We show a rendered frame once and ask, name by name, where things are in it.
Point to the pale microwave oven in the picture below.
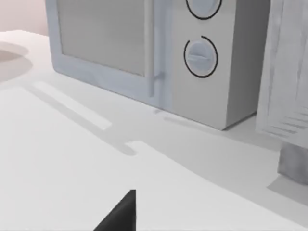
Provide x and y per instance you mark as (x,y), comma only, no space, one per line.
(199,101)

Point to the round microwave knob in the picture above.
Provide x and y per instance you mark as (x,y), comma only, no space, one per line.
(200,57)
(203,7)

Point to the pale microwave door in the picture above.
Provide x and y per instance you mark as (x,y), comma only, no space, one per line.
(103,48)

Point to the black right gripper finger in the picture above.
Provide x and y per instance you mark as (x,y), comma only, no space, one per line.
(125,214)

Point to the white sink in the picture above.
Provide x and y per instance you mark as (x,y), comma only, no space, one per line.
(12,57)

